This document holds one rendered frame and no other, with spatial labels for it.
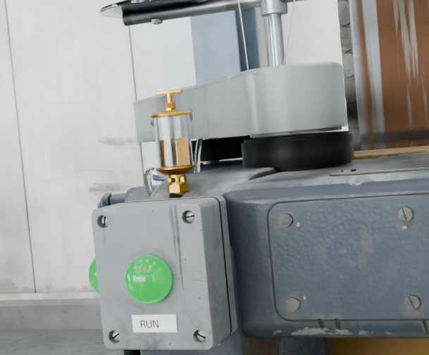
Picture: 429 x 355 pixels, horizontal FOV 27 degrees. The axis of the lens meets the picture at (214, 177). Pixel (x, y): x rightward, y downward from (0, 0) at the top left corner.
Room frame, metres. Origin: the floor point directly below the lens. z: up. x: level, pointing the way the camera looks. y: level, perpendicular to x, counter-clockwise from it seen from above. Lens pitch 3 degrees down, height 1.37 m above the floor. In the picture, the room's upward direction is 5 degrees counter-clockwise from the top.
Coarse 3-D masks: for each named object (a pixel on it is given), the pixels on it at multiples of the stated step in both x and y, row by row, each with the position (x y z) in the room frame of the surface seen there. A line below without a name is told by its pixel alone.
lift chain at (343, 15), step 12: (348, 12) 1.09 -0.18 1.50; (348, 24) 1.10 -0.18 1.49; (348, 36) 1.09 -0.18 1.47; (348, 48) 1.09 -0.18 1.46; (348, 60) 1.10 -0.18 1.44; (348, 72) 1.09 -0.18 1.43; (348, 84) 1.10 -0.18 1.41; (348, 96) 1.10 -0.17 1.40; (348, 108) 1.10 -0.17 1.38; (348, 120) 1.10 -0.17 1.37; (360, 144) 1.09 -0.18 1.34
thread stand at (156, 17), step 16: (128, 0) 0.92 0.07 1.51; (144, 0) 0.90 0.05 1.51; (160, 0) 0.90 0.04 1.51; (176, 0) 0.91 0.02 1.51; (192, 0) 0.92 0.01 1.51; (208, 0) 0.93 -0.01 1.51; (224, 0) 0.92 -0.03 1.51; (240, 0) 0.92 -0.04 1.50; (256, 0) 0.91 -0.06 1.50; (272, 0) 0.90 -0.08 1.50; (288, 0) 0.90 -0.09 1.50; (304, 0) 0.90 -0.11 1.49; (112, 16) 0.98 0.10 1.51; (128, 16) 0.96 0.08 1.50; (144, 16) 0.96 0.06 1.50; (160, 16) 0.95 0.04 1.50; (176, 16) 0.95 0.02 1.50; (272, 16) 0.91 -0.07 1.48; (272, 32) 0.91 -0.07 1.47; (272, 48) 0.91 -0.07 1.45; (272, 64) 0.92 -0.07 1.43
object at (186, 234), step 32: (96, 224) 0.55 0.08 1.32; (128, 224) 0.54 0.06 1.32; (160, 224) 0.54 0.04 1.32; (192, 224) 0.53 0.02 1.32; (224, 224) 0.56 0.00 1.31; (96, 256) 0.55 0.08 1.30; (128, 256) 0.54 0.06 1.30; (160, 256) 0.54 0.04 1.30; (192, 256) 0.53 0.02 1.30; (192, 288) 0.53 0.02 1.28; (224, 288) 0.55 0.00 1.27; (128, 320) 0.55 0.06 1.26; (192, 320) 0.53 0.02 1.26; (224, 320) 0.55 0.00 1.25
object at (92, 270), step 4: (92, 260) 0.57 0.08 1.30; (92, 264) 0.57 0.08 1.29; (92, 268) 0.56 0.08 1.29; (96, 268) 0.56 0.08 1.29; (92, 272) 0.56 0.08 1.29; (96, 272) 0.56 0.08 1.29; (92, 276) 0.56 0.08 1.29; (96, 276) 0.56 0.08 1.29; (92, 280) 0.56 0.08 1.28; (96, 280) 0.56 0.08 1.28; (92, 284) 0.57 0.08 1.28; (96, 284) 0.56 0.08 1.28; (96, 288) 0.56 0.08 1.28
